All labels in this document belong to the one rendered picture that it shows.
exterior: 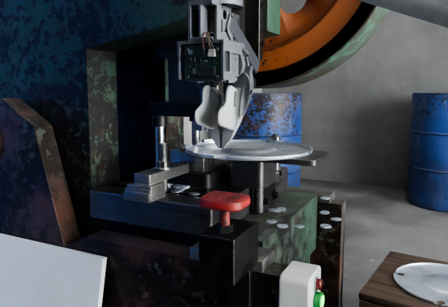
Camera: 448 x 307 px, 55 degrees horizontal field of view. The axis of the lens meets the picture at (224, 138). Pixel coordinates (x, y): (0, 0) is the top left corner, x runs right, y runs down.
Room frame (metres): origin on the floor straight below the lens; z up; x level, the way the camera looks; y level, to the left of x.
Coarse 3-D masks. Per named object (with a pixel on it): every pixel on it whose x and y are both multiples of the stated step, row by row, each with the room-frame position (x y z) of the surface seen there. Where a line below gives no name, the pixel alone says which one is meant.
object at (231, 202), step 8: (216, 192) 0.66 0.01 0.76; (224, 192) 0.66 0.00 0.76; (232, 192) 0.66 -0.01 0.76; (200, 200) 0.63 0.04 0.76; (208, 200) 0.62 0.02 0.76; (216, 200) 0.62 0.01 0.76; (224, 200) 0.61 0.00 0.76; (232, 200) 0.61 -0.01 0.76; (240, 200) 0.61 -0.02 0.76; (248, 200) 0.63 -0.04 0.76; (208, 208) 0.62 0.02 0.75; (216, 208) 0.61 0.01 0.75; (224, 208) 0.61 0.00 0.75; (232, 208) 0.60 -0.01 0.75; (240, 208) 0.61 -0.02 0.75; (224, 216) 0.63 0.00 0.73; (224, 224) 0.63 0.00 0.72
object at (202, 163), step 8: (176, 152) 0.98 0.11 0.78; (176, 160) 0.98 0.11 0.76; (184, 160) 0.97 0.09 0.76; (192, 160) 0.96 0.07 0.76; (200, 160) 0.95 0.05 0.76; (208, 160) 0.97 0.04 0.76; (216, 160) 1.00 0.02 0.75; (224, 160) 1.04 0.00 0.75; (192, 168) 0.96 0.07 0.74; (200, 168) 0.95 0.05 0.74; (208, 168) 0.97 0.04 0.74
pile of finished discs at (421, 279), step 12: (408, 264) 1.33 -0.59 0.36; (420, 264) 1.34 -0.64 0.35; (432, 264) 1.34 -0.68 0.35; (444, 264) 1.33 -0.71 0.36; (396, 276) 1.25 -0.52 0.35; (408, 276) 1.25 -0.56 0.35; (420, 276) 1.25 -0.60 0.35; (432, 276) 1.24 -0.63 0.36; (444, 276) 1.24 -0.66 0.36; (408, 288) 1.17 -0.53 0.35; (420, 288) 1.17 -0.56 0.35; (432, 288) 1.17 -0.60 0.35; (444, 288) 1.16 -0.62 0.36; (432, 300) 1.10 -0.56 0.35; (444, 300) 1.10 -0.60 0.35
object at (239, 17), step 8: (240, 16) 1.04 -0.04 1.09; (240, 24) 1.04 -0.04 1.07; (168, 64) 0.99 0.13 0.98; (176, 64) 0.98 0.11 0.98; (184, 64) 0.97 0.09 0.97; (168, 72) 0.99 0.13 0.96; (176, 72) 0.98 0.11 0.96; (168, 80) 0.99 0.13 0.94; (176, 80) 0.98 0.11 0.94; (184, 80) 0.97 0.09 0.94; (176, 88) 0.98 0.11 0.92; (184, 88) 0.97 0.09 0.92; (192, 88) 0.96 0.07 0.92; (216, 88) 0.94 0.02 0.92; (224, 88) 0.95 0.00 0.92; (176, 96) 0.98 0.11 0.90; (184, 96) 0.97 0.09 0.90; (192, 96) 0.96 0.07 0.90
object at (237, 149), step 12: (204, 144) 1.07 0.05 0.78; (228, 144) 1.07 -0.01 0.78; (240, 144) 1.02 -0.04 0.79; (252, 144) 1.02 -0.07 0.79; (264, 144) 1.07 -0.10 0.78; (276, 144) 1.07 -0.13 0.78; (288, 144) 1.07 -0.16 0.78; (300, 144) 1.04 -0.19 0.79; (204, 156) 0.87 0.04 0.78; (216, 156) 0.88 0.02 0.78; (228, 156) 0.84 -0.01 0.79; (240, 156) 0.88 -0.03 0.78; (252, 156) 0.88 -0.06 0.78; (264, 156) 0.88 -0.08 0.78; (276, 156) 0.84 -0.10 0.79; (288, 156) 0.86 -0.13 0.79; (300, 156) 0.88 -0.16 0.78
